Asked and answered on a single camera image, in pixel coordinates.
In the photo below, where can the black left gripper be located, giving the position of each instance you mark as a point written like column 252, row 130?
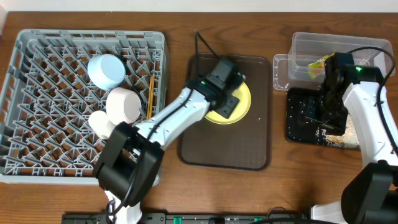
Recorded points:
column 229, row 104

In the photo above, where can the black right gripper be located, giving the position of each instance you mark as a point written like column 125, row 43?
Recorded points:
column 338, row 126

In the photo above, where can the yellow round plate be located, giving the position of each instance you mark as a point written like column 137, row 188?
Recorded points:
column 244, row 96

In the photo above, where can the green snack wrapper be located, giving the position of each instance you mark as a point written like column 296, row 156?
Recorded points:
column 315, row 69

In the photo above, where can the rice food scraps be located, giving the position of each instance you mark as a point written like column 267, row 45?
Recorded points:
column 345, row 138

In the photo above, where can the white bowl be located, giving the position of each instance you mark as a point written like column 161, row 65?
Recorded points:
column 122, row 105

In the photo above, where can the light blue saucer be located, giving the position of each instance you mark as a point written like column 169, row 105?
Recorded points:
column 106, row 71

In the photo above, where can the white paper cup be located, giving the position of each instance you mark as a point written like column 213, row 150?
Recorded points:
column 100, row 124

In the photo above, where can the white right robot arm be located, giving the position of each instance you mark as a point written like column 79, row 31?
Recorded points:
column 368, row 198

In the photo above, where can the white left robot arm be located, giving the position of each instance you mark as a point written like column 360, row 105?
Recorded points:
column 129, row 164

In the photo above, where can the clear plastic waste bin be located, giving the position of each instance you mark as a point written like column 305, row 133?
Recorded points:
column 290, row 70

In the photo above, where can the black waste tray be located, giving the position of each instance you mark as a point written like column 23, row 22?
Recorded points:
column 301, row 118

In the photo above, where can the grey plastic dishwasher rack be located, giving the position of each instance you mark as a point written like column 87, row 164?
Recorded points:
column 47, row 98

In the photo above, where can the dark brown serving tray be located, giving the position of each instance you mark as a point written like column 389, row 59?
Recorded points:
column 245, row 144

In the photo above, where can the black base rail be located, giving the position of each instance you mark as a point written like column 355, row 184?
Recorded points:
column 188, row 218

